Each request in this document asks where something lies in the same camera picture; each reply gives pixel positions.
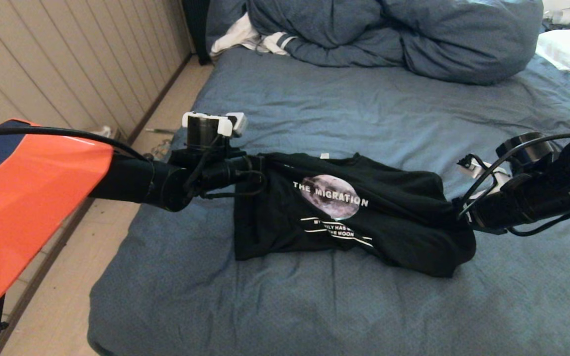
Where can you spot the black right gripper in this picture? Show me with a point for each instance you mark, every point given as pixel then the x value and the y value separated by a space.
pixel 522 205

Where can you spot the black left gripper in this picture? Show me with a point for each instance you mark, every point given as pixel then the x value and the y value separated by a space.
pixel 230 170

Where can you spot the black printed t-shirt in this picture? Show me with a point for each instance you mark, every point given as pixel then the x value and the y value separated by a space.
pixel 403 222

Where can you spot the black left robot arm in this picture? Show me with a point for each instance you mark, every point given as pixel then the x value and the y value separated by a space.
pixel 27 207

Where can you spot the green patterned slippers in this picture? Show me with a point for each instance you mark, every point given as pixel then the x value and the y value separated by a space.
pixel 161 148

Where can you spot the bronze trash bin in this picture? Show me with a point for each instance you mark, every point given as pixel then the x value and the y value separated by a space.
pixel 112 132

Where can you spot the white striped garment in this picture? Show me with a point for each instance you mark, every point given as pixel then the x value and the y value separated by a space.
pixel 238 37

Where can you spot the black bedside furniture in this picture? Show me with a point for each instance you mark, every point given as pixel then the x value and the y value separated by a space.
pixel 197 29

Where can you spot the blue bed sheet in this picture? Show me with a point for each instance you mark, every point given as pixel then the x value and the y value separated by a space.
pixel 364 99

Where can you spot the crumpled blue duvet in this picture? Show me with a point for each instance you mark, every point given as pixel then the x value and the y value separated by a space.
pixel 438 39

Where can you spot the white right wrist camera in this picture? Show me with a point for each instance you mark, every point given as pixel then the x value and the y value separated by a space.
pixel 488 173

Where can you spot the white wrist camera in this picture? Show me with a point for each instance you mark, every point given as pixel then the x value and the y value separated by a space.
pixel 239 121
pixel 488 173

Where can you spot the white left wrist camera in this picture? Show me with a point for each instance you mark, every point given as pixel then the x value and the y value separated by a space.
pixel 239 121

